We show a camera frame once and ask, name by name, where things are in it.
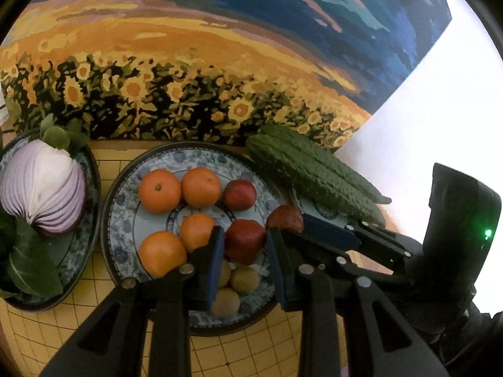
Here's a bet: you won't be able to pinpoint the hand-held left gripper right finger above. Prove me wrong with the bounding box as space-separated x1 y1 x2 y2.
265 228 449 377

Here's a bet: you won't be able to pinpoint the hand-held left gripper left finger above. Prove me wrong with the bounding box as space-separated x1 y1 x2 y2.
39 226 225 377

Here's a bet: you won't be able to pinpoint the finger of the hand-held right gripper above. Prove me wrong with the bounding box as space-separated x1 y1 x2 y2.
302 213 414 262
279 230 410 284

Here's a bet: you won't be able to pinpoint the brown kiwi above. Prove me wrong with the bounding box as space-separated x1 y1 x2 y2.
230 266 260 295
217 260 232 288
211 288 240 317

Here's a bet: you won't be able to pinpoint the red apple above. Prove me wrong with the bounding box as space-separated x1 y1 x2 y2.
224 220 268 265
266 205 304 233
222 179 257 211

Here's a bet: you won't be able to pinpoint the orange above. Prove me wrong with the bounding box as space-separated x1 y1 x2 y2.
179 213 218 254
138 231 188 279
138 169 182 214
181 167 222 207

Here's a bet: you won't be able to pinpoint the blue patterned round plate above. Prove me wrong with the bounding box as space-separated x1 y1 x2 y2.
101 142 292 337

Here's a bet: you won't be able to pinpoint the blue patterned plate under melon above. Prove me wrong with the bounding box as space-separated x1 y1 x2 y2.
289 186 355 244

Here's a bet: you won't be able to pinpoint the green cucumbers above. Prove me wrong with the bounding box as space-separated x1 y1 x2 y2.
247 123 393 227

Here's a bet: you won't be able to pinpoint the yellow grid board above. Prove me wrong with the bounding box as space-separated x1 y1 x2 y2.
0 141 350 377

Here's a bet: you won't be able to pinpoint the oval plate with vegetables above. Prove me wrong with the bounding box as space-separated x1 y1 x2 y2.
0 129 102 313

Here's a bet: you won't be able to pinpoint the halved red onion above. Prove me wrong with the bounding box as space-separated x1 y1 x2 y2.
0 139 88 237

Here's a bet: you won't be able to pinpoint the green bok choy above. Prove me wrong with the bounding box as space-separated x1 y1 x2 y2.
0 114 92 300

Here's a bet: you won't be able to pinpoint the sunflower field painting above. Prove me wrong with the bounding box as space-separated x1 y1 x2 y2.
0 0 452 152

